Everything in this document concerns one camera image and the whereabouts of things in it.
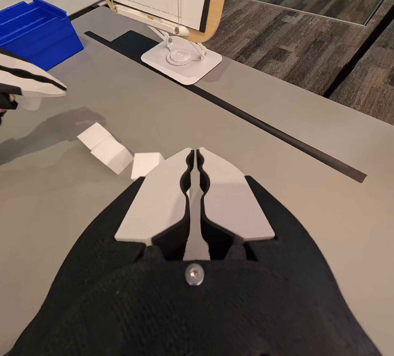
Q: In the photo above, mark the blue plastic bin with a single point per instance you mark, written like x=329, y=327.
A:
x=40, y=35

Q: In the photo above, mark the white hard foam cube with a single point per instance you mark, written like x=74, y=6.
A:
x=112, y=157
x=144, y=165
x=94, y=134

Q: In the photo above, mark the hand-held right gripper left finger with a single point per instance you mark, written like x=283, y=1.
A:
x=157, y=202

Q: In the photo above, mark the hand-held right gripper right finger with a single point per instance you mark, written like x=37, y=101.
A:
x=237, y=205

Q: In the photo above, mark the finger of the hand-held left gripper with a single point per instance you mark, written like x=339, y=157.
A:
x=37, y=88
x=18, y=63

